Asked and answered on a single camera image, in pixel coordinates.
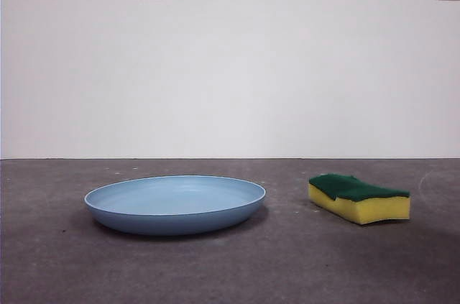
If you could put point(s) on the light blue round plate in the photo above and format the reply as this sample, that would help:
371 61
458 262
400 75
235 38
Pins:
176 216

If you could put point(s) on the yellow sponge with green scourer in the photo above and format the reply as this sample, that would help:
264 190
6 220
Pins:
373 210

